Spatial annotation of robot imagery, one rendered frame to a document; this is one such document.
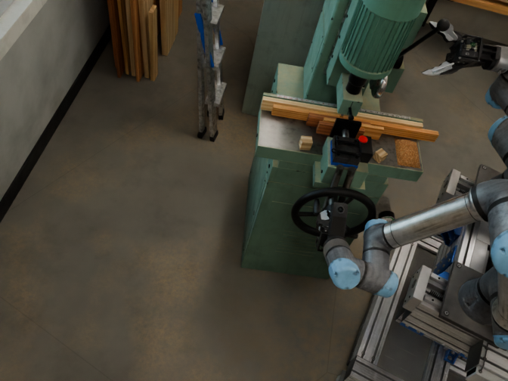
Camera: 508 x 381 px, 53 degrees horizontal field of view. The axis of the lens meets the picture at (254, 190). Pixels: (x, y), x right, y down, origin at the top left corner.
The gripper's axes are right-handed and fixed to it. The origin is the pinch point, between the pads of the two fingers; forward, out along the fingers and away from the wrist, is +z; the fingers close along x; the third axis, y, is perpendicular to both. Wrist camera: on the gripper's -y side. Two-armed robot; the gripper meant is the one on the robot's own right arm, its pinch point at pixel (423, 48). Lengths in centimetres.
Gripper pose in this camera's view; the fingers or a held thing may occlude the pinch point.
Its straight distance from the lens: 163.7
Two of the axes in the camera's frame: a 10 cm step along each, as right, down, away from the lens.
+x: -1.5, 9.9, -0.1
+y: 0.9, 0.0, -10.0
